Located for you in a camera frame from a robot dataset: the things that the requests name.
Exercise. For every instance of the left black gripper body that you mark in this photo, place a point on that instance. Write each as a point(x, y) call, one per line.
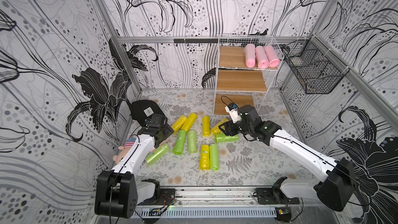
point(166, 132)

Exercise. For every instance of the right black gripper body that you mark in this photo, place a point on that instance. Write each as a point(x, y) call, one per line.
point(232, 127)

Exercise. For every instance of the pink roll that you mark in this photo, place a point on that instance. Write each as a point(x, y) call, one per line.
point(250, 55)
point(272, 56)
point(261, 58)

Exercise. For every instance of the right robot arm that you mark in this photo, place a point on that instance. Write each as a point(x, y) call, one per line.
point(334, 182)

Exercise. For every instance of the green roll near left arm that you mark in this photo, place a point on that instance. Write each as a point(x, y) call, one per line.
point(154, 156)

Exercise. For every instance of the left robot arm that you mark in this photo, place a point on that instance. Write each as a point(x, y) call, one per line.
point(117, 191)

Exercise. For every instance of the green roll lying sideways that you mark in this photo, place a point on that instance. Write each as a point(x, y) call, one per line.
point(222, 138)

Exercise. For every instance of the yellow roll with label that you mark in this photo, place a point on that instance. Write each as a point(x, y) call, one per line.
point(215, 130)

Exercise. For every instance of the yellow roll far left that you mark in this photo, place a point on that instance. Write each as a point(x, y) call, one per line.
point(176, 126)

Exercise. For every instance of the black cap with label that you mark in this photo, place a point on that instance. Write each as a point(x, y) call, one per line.
point(142, 109)

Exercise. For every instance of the green roll front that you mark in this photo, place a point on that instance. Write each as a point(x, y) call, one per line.
point(214, 157)

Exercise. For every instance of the yellow roll upright middle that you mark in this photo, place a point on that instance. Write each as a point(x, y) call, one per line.
point(206, 126)

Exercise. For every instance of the green roll dark left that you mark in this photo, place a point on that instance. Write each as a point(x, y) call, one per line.
point(180, 142)

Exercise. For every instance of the pink plush toy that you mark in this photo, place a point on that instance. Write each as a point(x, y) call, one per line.
point(124, 149)

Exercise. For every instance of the pale green roll middle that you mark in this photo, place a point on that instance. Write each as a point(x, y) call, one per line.
point(192, 141)

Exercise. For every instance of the yellow roll front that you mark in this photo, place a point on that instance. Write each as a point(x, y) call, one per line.
point(204, 157)

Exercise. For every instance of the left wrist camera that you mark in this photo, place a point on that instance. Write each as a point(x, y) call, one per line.
point(145, 121)

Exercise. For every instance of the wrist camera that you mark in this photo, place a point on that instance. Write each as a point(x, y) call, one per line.
point(232, 110)
point(145, 121)

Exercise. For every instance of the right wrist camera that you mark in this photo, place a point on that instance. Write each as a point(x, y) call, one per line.
point(232, 110)

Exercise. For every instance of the white wire three-tier shelf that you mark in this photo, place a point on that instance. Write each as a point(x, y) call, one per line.
point(235, 82)

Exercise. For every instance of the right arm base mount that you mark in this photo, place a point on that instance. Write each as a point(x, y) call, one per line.
point(270, 196)

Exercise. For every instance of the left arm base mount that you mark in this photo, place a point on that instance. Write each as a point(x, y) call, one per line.
point(151, 193)

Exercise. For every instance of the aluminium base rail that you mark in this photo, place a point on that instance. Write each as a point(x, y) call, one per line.
point(219, 196)

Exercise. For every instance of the black wire wall basket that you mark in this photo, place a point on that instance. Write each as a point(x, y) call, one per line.
point(312, 67)

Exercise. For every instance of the white slotted cable duct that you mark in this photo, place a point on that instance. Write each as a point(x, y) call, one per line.
point(207, 212)

